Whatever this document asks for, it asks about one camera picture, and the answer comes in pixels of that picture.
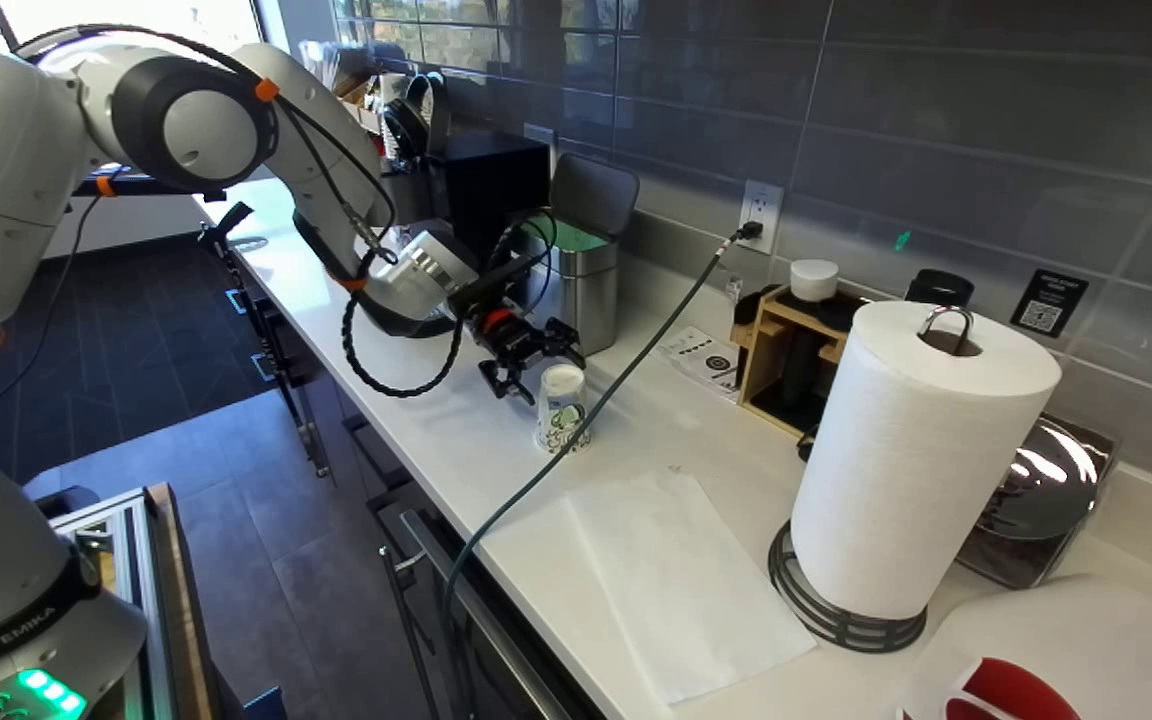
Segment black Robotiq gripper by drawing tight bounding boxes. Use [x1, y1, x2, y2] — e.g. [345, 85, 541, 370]
[447, 254, 592, 404]

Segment patterned paper coffee cup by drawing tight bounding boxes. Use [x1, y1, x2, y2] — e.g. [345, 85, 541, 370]
[531, 358, 592, 454]

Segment stainless steel lidded bin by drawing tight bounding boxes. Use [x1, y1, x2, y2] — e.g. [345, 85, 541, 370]
[519, 146, 644, 358]

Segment small printed card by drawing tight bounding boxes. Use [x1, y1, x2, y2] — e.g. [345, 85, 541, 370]
[660, 325, 749, 390]

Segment black appliance with screen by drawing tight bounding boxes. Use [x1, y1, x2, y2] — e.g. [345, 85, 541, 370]
[434, 128, 558, 271]

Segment wooden countertop organizer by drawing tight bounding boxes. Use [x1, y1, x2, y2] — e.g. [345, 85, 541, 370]
[727, 281, 869, 434]

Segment dark counter cabinet front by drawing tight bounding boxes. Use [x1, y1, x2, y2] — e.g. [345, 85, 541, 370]
[202, 222, 580, 720]

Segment white jar lid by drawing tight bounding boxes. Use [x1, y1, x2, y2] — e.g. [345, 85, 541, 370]
[788, 254, 844, 302]

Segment white paper towel roll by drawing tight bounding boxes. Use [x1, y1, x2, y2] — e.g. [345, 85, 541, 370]
[788, 296, 1068, 624]

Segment wooden board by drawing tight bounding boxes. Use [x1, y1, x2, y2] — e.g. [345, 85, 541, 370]
[143, 478, 221, 720]

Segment black pole with orange clamps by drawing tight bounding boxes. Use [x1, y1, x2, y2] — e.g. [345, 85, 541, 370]
[64, 162, 229, 242]

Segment black QR code sign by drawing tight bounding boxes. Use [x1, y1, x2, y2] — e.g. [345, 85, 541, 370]
[1007, 262, 1093, 338]

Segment red and white object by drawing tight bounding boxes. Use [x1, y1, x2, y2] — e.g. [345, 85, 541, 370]
[941, 650, 1084, 720]

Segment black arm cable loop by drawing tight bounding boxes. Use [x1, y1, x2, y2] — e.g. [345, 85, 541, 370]
[336, 284, 470, 400]

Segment dark teal power cable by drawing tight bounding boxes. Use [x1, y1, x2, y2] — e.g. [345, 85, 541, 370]
[436, 217, 769, 720]

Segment white wall outlet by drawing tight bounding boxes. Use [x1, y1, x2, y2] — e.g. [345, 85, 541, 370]
[736, 174, 788, 254]

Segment black wire towel holder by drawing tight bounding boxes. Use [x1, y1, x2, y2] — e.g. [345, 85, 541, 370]
[766, 299, 986, 657]

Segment aluminium profile frame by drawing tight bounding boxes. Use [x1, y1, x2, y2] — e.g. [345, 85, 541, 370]
[50, 483, 180, 720]

